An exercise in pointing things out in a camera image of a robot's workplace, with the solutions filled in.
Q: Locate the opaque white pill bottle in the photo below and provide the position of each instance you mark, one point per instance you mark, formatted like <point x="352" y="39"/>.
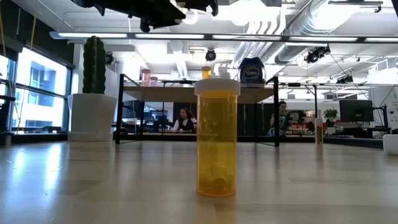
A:
<point x="391" y="144"/>

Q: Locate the black ceiling spotlight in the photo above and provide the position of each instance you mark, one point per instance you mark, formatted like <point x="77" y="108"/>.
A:
<point x="211" y="55"/>
<point x="109" y="58"/>
<point x="317" y="55"/>
<point x="345" y="80"/>

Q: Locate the black computer monitor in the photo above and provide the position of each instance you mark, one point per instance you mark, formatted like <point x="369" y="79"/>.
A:
<point x="356" y="110"/>

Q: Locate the person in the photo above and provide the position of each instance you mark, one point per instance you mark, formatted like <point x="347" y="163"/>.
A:
<point x="281" y="116"/>
<point x="185" y="121"/>

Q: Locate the silver ventilation duct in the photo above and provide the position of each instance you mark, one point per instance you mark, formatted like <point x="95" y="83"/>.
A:
<point x="298" y="46"/>

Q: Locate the long ceiling light bar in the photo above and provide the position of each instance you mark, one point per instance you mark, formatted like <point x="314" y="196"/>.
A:
<point x="217" y="36"/>

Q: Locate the translucent white pill bottle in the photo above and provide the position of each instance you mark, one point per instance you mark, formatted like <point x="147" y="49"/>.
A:
<point x="224" y="74"/>

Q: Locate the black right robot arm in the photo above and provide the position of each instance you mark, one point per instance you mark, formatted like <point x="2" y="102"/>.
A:
<point x="396" y="6"/>

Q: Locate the green potted plant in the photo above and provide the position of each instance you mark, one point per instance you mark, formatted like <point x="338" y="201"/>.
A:
<point x="330" y="114"/>

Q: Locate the white tube yellow label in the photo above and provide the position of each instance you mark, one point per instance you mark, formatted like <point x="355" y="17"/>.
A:
<point x="318" y="132"/>

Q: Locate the black ceiling track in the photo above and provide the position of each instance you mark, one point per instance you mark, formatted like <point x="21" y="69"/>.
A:
<point x="354" y="2"/>

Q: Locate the amber pill bottle white cap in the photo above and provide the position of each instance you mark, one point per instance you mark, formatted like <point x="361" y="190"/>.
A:
<point x="217" y="140"/>

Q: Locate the blue Tums bottle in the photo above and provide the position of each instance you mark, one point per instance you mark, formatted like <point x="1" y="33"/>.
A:
<point x="251" y="74"/>

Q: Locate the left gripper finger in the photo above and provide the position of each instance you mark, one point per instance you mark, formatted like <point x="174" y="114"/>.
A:
<point x="164" y="14"/>
<point x="199" y="3"/>

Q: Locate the green cactus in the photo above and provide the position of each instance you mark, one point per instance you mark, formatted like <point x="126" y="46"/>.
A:
<point x="94" y="65"/>

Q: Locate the purple pink pill bottle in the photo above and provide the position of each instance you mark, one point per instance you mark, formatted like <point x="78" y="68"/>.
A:
<point x="153" y="82"/>

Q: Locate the salmon pink pill bottle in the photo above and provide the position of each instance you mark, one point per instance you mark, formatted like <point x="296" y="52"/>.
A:
<point x="145" y="78"/>

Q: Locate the blue white round object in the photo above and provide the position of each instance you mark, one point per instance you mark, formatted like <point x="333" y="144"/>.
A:
<point x="276" y="132"/>

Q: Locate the black aluminium table frame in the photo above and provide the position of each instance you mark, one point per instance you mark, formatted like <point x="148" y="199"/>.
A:
<point x="295" y="139"/>

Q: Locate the wooden shelf black metal legs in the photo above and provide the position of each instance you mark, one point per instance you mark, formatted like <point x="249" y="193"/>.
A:
<point x="161" y="94"/>

